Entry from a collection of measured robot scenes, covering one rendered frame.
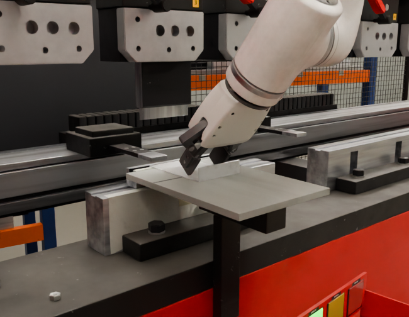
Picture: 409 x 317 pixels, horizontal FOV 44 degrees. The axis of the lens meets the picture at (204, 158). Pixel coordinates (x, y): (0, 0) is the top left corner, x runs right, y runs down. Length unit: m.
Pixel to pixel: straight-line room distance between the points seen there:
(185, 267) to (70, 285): 0.17
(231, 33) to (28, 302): 0.53
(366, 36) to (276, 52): 0.59
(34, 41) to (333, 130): 1.11
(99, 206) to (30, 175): 0.25
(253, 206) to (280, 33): 0.21
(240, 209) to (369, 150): 0.71
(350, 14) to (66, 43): 0.38
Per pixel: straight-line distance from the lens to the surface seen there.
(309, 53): 0.65
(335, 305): 0.80
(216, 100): 0.69
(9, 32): 0.69
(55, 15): 0.72
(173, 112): 0.87
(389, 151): 1.38
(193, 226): 0.85
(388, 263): 1.23
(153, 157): 0.90
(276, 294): 0.93
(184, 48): 0.82
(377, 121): 1.82
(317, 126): 1.55
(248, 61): 0.65
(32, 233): 2.60
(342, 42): 0.70
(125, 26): 0.76
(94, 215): 0.82
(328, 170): 1.17
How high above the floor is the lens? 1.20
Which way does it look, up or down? 12 degrees down
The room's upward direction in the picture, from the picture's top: straight up
